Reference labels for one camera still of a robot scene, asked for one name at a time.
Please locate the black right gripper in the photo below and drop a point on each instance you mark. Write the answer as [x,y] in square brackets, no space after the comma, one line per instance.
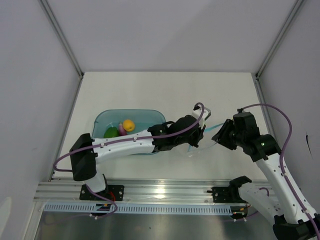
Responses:
[221,136]

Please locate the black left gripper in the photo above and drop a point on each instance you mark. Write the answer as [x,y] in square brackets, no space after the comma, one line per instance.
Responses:
[199,135]

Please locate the clear zip top bag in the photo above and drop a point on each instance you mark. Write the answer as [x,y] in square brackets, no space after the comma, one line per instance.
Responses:
[206,142]

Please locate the yellow toy orange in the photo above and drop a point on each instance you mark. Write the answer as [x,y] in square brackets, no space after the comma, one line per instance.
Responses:
[128,125]

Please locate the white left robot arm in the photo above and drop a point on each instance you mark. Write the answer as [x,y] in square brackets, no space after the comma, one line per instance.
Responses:
[87,152]

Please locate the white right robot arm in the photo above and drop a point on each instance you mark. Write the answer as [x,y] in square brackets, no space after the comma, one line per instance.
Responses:
[291,216]

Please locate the teal plastic tray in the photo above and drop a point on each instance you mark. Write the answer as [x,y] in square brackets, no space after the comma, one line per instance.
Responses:
[143,119]

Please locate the purple toy eggplant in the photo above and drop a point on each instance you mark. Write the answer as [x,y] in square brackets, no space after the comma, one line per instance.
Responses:
[121,130]

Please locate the green toy bell pepper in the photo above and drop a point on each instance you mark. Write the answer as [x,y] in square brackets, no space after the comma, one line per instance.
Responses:
[111,132]

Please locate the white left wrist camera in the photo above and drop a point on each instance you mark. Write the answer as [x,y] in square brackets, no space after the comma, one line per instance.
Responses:
[201,114]

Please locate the aluminium rail base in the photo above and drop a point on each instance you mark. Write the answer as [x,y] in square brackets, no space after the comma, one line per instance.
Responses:
[155,191]

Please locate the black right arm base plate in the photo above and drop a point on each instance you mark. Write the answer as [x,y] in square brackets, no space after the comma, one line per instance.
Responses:
[225,195]

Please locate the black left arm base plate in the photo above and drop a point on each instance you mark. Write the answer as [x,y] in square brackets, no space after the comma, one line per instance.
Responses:
[102,192]

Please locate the right aluminium frame post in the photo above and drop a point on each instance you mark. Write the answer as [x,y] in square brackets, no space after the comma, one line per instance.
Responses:
[280,36]

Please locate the aluminium frame post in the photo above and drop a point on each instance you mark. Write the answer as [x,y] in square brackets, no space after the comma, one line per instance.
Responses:
[280,36]
[53,21]

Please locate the white slotted cable duct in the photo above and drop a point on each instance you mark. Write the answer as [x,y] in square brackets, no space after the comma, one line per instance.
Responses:
[130,208]

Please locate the left aluminium frame post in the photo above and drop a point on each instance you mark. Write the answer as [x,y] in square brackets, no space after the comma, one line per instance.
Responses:
[53,21]

